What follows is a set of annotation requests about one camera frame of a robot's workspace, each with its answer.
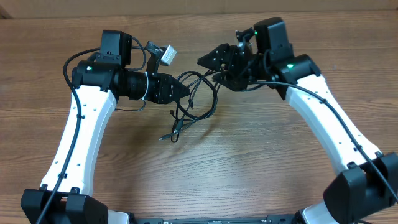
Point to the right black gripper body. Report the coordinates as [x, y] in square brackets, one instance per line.
[226, 62]

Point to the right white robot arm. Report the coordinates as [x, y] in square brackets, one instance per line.
[366, 178]

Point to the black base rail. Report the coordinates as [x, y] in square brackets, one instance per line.
[214, 220]

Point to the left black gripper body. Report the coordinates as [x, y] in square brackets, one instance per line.
[162, 88]

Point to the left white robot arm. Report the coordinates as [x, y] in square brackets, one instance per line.
[120, 66]

